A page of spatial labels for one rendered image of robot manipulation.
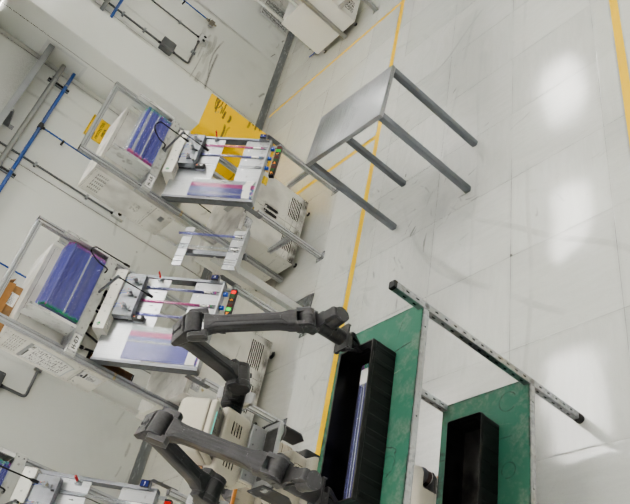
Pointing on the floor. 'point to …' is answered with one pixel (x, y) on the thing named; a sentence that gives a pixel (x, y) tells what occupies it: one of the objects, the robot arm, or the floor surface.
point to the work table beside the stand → (329, 128)
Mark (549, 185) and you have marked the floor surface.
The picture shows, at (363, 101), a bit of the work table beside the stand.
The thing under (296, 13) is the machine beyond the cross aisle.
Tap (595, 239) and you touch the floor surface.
